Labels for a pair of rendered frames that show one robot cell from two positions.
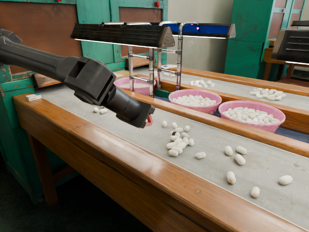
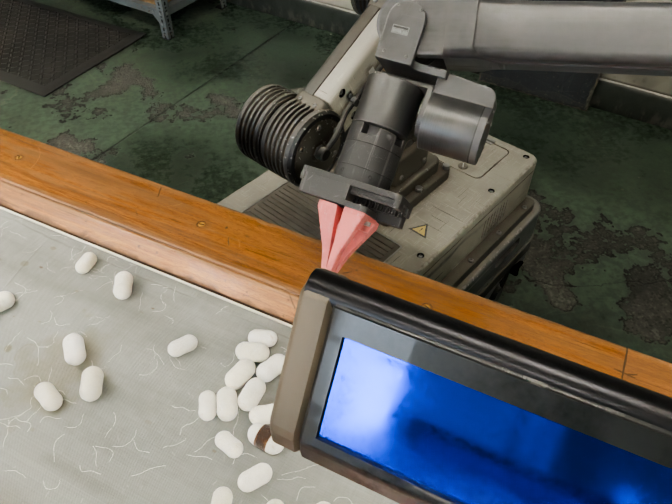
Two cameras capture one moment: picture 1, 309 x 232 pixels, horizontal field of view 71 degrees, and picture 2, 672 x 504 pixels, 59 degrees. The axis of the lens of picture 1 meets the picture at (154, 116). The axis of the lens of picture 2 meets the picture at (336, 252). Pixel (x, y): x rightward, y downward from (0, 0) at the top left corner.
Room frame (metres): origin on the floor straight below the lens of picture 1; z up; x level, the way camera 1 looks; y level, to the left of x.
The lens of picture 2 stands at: (0.96, -0.08, 1.28)
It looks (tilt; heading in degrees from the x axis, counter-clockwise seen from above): 46 degrees down; 165
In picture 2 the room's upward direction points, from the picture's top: straight up
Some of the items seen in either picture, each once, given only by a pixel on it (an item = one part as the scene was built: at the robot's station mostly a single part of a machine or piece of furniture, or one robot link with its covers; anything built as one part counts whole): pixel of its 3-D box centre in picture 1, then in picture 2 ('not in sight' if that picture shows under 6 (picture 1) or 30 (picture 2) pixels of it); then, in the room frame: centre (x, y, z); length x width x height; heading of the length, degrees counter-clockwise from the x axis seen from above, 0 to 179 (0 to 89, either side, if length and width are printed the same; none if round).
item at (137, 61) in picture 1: (141, 60); not in sight; (1.77, 0.10, 0.83); 0.30 x 0.06 x 0.07; 139
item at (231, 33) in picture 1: (185, 29); not in sight; (1.44, -0.19, 1.08); 0.62 x 0.08 x 0.07; 49
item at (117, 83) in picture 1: (134, 89); not in sight; (1.34, 0.12, 0.72); 0.27 x 0.27 x 0.10
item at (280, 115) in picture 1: (248, 120); not in sight; (0.86, -0.42, 0.72); 0.27 x 0.27 x 0.10
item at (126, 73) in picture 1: (112, 76); not in sight; (1.48, 0.29, 0.77); 0.33 x 0.15 x 0.01; 139
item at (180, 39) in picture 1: (176, 60); not in sight; (1.37, -0.14, 0.90); 0.20 x 0.19 x 0.45; 49
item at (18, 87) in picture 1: (92, 108); not in sight; (1.74, 0.54, 0.42); 1.36 x 0.55 x 0.84; 139
